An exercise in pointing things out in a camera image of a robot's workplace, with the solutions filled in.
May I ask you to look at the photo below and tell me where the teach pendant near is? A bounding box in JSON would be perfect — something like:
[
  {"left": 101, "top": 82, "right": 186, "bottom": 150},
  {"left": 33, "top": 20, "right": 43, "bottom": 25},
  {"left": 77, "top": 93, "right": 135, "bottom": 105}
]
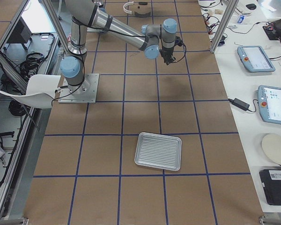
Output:
[{"left": 257, "top": 85, "right": 281, "bottom": 124}]

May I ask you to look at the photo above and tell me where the aluminium frame post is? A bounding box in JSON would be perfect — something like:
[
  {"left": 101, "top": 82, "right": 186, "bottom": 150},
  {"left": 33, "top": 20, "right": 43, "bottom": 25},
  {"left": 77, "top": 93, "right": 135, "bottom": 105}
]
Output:
[{"left": 210, "top": 0, "right": 239, "bottom": 53}]

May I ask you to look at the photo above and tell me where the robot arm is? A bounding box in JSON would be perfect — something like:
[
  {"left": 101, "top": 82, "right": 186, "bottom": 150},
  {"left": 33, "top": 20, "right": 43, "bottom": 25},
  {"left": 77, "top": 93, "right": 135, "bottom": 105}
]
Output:
[{"left": 65, "top": 0, "right": 182, "bottom": 79}]

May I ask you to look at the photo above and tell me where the black computer mouse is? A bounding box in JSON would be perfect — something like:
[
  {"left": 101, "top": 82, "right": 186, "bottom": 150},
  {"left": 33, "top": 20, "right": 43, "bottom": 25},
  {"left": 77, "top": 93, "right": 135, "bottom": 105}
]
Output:
[{"left": 245, "top": 3, "right": 257, "bottom": 10}]

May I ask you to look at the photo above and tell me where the white plate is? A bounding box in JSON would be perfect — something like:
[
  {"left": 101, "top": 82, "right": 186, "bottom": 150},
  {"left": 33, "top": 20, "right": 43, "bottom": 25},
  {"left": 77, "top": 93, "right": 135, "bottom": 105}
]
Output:
[{"left": 261, "top": 134, "right": 281, "bottom": 165}]

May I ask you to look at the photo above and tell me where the ribbed silver metal tray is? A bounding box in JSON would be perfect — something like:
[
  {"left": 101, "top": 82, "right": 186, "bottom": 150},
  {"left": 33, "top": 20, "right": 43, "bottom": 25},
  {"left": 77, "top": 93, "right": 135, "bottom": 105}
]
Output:
[{"left": 134, "top": 132, "right": 182, "bottom": 171}]

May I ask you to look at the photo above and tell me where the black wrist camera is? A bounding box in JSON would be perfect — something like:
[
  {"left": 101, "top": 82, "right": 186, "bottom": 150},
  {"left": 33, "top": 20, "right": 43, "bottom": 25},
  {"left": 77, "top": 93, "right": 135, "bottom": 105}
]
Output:
[{"left": 175, "top": 36, "right": 183, "bottom": 47}]

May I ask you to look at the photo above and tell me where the black laptop box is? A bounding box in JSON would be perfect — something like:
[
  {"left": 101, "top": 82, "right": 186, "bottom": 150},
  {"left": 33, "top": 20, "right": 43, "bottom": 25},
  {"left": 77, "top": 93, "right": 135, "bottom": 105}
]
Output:
[{"left": 259, "top": 169, "right": 281, "bottom": 206}]

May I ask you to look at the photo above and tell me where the white curved plastic bracket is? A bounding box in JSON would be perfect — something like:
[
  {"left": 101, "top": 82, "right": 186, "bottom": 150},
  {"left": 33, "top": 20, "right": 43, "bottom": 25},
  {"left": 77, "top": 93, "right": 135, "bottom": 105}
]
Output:
[{"left": 123, "top": 1, "right": 134, "bottom": 15}]

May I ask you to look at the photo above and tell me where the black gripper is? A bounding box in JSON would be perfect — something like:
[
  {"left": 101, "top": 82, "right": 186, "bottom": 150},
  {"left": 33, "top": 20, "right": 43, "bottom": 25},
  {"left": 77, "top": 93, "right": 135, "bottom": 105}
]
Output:
[{"left": 161, "top": 46, "right": 175, "bottom": 65}]

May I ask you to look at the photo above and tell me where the white chair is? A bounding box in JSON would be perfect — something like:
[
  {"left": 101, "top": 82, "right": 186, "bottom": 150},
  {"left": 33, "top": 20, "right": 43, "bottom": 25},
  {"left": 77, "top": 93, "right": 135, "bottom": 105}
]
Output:
[{"left": 0, "top": 74, "right": 61, "bottom": 109}]

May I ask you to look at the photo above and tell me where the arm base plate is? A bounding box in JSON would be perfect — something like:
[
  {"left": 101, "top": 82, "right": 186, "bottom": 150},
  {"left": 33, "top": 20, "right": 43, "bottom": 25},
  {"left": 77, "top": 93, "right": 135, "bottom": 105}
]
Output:
[{"left": 58, "top": 74, "right": 99, "bottom": 104}]

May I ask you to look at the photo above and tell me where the teach pendant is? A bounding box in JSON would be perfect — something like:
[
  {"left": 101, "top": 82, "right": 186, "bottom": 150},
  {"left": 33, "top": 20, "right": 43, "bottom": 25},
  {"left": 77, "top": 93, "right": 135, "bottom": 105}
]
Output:
[
  {"left": 237, "top": 45, "right": 275, "bottom": 73},
  {"left": 257, "top": 85, "right": 281, "bottom": 124}
]

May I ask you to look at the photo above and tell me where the black power adapter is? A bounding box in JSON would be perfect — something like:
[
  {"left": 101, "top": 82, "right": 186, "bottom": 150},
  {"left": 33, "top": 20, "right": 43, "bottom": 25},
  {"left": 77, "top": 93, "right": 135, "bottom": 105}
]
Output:
[{"left": 229, "top": 98, "right": 250, "bottom": 111}]

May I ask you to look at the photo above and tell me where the dark brake shoe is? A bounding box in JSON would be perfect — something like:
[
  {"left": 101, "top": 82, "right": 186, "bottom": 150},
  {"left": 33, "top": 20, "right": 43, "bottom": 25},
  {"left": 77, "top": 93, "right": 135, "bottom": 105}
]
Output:
[{"left": 134, "top": 11, "right": 151, "bottom": 18}]

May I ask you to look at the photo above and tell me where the teach pendant far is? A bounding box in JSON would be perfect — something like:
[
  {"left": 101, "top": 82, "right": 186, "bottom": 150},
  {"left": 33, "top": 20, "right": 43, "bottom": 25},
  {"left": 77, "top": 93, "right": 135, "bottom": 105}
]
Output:
[{"left": 237, "top": 45, "right": 275, "bottom": 73}]

